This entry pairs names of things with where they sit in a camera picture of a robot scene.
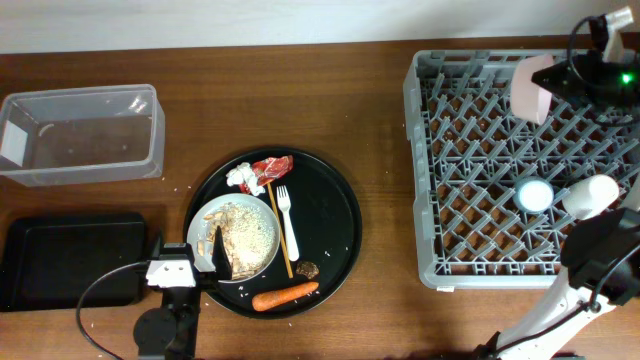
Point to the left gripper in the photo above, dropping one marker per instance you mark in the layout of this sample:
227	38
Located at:
219	270

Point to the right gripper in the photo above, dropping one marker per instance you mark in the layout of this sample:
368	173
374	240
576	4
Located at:
584	66

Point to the rice and food scraps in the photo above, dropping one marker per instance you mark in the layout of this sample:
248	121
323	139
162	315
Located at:
245	235

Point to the pink bowl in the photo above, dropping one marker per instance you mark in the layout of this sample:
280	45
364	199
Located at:
529	101

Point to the white round plate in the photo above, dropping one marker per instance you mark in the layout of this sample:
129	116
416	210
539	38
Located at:
200	230

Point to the orange carrot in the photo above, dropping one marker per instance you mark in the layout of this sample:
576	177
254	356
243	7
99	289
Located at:
268	300

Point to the brown food lump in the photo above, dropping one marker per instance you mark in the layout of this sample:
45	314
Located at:
307	269

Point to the white tissue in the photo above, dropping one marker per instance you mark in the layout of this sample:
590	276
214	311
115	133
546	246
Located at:
245	178

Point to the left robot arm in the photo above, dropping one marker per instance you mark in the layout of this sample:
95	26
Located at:
170	331

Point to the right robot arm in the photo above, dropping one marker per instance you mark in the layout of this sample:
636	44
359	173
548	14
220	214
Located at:
600	258

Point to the grey dishwasher rack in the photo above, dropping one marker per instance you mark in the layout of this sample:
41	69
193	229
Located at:
469	151

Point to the wooden chopstick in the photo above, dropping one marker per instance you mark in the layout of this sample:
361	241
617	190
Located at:
281	236

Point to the white plastic fork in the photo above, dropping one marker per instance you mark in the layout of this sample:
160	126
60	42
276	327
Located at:
284	205

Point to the red crumpled wrapper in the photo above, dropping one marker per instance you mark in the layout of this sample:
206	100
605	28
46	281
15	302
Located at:
272	168

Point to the round black serving tray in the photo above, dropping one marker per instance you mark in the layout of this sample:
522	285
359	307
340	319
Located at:
326	219

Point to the light blue cup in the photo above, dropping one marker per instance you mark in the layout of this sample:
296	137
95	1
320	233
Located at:
533	195

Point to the white cup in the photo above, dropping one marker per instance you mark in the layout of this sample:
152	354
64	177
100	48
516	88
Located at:
591	196

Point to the black rectangular tray bin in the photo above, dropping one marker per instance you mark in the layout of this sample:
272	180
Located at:
48	262

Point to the clear plastic bin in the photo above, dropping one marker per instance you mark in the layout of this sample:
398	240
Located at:
82	135

